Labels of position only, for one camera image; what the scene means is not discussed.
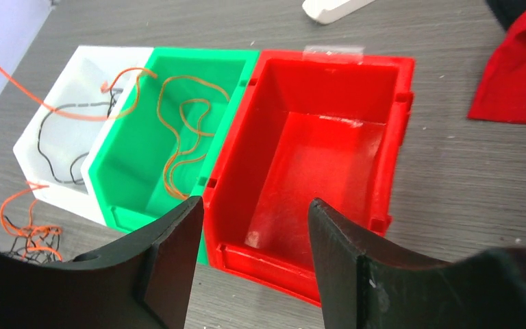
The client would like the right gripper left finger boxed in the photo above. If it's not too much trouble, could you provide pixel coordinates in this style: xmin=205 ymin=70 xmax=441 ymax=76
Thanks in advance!
xmin=0 ymin=196 xmax=204 ymax=328

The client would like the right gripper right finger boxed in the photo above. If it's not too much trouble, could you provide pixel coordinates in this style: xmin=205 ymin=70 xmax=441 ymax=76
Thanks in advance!
xmin=308 ymin=198 xmax=526 ymax=328

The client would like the green plastic bin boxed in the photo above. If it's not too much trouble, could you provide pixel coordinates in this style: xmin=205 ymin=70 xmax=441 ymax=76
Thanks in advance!
xmin=80 ymin=47 xmax=260 ymax=266

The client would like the white plastic bin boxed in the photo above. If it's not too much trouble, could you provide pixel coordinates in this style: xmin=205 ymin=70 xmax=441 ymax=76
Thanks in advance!
xmin=13 ymin=45 xmax=153 ymax=225

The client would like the red plastic bin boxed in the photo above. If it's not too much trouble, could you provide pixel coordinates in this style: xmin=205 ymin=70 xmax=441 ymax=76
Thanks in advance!
xmin=203 ymin=49 xmax=416 ymax=305

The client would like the red t-shirt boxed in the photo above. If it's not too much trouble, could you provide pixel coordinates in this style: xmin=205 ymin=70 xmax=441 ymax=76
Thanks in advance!
xmin=467 ymin=11 xmax=526 ymax=125

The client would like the metal clothes rack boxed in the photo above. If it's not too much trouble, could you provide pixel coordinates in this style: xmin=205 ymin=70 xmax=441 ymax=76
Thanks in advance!
xmin=301 ymin=0 xmax=375 ymax=25

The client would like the black t-shirt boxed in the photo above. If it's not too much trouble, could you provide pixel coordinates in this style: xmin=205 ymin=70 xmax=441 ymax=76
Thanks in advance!
xmin=485 ymin=0 xmax=526 ymax=31

